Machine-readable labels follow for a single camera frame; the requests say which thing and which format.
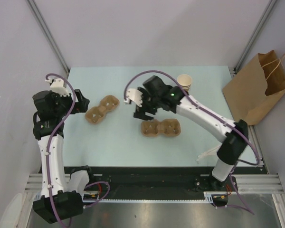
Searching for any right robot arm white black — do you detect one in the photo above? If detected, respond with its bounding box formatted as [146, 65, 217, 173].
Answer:
[124, 76, 248, 190]

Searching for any brown pulp cup carrier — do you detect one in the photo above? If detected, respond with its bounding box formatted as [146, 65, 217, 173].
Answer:
[85, 95, 120, 124]
[141, 119, 181, 137]

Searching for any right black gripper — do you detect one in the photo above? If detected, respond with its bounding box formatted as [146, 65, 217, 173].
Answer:
[133, 87, 161, 124]

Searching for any purple cable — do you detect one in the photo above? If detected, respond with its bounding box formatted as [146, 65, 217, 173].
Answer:
[123, 70, 263, 216]
[45, 73, 111, 228]

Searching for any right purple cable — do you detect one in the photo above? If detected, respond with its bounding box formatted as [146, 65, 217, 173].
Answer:
[123, 70, 263, 216]

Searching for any brown paper bag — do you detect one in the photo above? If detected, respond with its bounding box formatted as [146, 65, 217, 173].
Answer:
[222, 50, 285, 125]

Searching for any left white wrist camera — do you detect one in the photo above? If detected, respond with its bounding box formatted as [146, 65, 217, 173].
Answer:
[45, 79, 70, 97]

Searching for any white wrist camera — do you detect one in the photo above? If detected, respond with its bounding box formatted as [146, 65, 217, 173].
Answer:
[124, 88, 143, 107]
[45, 79, 70, 97]

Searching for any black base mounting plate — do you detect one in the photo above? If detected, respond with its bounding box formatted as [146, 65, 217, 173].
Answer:
[64, 166, 268, 197]

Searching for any aluminium frame rail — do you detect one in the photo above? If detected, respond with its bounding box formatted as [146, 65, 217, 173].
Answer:
[24, 173, 284, 194]

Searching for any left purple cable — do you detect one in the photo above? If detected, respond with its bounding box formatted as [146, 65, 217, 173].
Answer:
[45, 73, 111, 228]

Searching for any left aluminium corner post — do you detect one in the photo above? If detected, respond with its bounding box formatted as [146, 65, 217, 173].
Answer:
[25, 0, 70, 76]

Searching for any white slotted cable duct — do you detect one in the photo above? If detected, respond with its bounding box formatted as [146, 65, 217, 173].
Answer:
[34, 191, 228, 204]

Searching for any right aluminium corner post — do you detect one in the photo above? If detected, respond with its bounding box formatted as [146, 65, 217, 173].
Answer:
[233, 0, 279, 73]

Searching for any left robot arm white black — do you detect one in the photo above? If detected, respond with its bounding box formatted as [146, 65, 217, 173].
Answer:
[32, 89, 95, 224]

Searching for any aluminium corner post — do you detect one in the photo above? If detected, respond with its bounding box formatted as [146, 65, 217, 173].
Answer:
[233, 0, 279, 73]
[25, 0, 70, 76]

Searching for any brown paper cup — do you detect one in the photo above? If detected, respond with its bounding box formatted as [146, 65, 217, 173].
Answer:
[177, 74, 192, 93]

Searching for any white round object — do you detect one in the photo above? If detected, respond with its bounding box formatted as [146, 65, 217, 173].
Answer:
[0, 193, 23, 228]

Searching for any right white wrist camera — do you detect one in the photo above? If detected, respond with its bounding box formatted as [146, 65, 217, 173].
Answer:
[124, 88, 143, 107]

